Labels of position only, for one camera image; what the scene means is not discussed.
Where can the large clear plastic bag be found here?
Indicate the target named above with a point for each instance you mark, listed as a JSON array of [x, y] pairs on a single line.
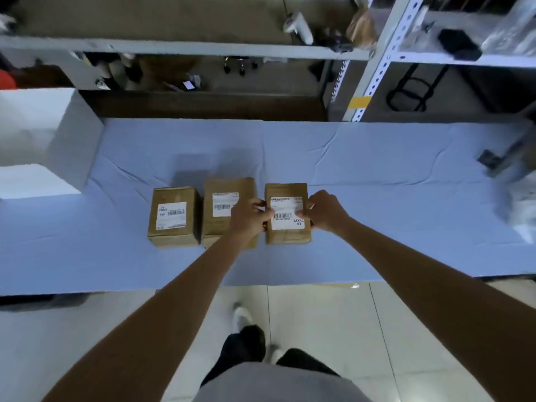
[[511, 29]]

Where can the white crumpled cloth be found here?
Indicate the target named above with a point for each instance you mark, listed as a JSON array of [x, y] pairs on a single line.
[[6, 22]]

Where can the person's left hand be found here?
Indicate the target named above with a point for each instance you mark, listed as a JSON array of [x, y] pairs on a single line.
[[249, 221]]

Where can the person's left forearm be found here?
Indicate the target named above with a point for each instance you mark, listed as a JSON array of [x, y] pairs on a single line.
[[167, 322]]

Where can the white bin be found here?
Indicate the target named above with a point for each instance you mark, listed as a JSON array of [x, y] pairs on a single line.
[[71, 133]]

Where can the white handheld controller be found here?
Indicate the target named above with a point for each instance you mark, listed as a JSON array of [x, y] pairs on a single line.
[[299, 27]]

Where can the medium brown cardboard box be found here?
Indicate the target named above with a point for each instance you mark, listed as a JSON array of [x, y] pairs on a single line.
[[173, 194]]

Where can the person's left white shoe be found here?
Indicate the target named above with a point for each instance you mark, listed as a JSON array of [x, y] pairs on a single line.
[[242, 319]]

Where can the white perforated shelf post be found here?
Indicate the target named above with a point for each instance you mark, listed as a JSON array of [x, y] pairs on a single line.
[[389, 46], [340, 81]]

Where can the long gray shelf board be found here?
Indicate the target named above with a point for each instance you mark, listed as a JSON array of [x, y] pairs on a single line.
[[188, 49]]

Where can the person's dark trousers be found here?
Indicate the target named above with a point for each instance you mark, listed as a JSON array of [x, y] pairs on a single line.
[[243, 347]]

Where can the person's white shoe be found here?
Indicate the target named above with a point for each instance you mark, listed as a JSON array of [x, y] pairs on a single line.
[[242, 319], [275, 355]]

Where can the gray metal bracket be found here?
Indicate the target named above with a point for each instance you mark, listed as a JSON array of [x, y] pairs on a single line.
[[508, 156]]

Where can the small black device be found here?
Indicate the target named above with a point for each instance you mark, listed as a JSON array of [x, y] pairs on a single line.
[[339, 43]]

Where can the person's right hand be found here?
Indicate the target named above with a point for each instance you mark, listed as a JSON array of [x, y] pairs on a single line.
[[328, 213]]

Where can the person's right white shoe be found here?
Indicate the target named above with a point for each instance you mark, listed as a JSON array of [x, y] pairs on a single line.
[[275, 355]]

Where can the person's white shirt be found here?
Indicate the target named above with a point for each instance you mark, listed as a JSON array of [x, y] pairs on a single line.
[[280, 385]]

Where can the small brown cardboard box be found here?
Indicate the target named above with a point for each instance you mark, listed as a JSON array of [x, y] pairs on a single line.
[[287, 236]]

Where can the person's right forearm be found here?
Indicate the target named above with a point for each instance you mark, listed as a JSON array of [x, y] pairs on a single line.
[[439, 297]]

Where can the white plastic bag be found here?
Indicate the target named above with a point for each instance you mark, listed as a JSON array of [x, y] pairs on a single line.
[[525, 205]]

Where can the yellow tape strip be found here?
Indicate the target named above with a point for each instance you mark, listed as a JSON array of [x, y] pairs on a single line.
[[359, 102]]

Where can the blue table cloth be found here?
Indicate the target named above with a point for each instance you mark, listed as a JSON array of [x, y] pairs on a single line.
[[377, 171]]

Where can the crinkled brown bag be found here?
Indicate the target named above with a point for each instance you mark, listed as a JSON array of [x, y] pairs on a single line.
[[362, 31]]

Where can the small clear plastic bag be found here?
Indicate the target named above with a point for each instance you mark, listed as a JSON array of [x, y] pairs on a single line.
[[423, 29]]

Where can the large cardboard box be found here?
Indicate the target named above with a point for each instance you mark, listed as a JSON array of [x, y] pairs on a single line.
[[226, 186]]

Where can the white barcode label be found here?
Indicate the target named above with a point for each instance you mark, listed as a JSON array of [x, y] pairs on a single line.
[[224, 205], [171, 215], [287, 215]]

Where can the black pouch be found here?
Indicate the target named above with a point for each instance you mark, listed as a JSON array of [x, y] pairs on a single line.
[[458, 43]]

